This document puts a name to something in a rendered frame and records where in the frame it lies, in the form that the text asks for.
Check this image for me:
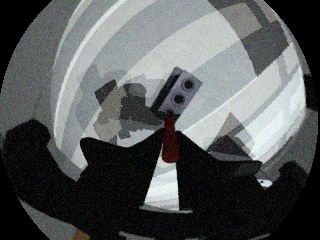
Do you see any dark red peg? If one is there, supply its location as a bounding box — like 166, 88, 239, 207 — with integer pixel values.
161, 116, 180, 163

